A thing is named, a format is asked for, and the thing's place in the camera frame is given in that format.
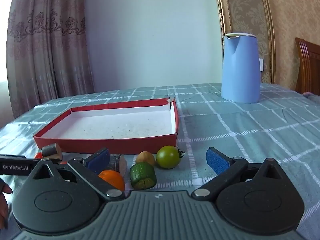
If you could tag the wooden chair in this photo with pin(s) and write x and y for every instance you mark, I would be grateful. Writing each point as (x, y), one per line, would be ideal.
(310, 67)

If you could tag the green cucumber piece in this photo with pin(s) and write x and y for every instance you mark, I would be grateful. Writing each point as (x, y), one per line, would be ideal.
(142, 176)

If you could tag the red cardboard box tray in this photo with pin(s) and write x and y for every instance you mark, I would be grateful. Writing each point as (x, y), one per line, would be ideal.
(112, 125)

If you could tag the tan round fruit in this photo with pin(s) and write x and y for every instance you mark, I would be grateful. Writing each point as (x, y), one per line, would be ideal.
(145, 158)

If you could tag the gold wall moulding frame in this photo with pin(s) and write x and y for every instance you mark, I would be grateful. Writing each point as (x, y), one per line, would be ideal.
(222, 5)

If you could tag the green checked tablecloth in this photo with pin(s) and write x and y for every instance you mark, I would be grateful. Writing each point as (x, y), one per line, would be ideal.
(250, 130)

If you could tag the person's left hand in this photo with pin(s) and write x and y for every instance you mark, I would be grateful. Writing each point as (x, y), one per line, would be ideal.
(3, 211)

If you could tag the white wall switch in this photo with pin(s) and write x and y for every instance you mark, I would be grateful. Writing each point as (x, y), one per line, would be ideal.
(261, 64)

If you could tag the green tomato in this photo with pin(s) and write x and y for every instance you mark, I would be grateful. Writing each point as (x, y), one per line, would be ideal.
(168, 156)

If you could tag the blue electric kettle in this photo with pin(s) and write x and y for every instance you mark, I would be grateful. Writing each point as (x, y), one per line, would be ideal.
(240, 72)

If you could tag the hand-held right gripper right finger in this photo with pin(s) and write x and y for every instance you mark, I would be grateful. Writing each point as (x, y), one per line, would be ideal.
(217, 162)

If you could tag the orange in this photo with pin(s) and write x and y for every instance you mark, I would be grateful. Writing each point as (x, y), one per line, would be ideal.
(113, 178)

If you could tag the dark eggplant piece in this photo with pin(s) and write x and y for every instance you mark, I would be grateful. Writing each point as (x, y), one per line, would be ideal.
(50, 150)
(122, 166)

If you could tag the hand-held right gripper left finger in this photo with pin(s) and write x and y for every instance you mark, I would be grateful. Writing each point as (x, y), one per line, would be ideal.
(98, 160)

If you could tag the patterned pink curtain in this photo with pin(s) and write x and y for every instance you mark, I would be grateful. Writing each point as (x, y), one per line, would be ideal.
(50, 42)

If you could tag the small red tomato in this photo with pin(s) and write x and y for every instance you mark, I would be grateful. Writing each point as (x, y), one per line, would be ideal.
(63, 162)

